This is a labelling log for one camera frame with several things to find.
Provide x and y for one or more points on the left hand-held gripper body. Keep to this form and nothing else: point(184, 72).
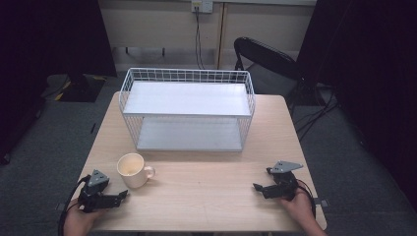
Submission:
point(92, 193)

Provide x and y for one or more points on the dark curtain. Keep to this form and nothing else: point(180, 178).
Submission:
point(42, 49)
point(370, 72)

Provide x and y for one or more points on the person's left hand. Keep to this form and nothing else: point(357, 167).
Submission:
point(77, 223)

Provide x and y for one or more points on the grey table clip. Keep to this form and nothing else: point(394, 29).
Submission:
point(321, 202)

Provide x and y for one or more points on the person's right hand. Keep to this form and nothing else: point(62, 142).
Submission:
point(299, 208)

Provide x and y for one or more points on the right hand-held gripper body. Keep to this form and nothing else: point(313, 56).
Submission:
point(285, 179)

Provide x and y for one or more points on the black stand base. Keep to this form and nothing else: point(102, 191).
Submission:
point(80, 87)

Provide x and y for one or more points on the black chair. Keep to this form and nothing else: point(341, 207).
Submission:
point(262, 54)

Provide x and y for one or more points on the wooden wall strip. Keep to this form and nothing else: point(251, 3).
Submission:
point(220, 36)

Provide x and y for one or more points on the cream ceramic mug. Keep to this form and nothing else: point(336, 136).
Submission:
point(132, 170)

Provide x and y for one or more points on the white wall socket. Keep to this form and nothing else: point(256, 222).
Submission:
point(202, 6)

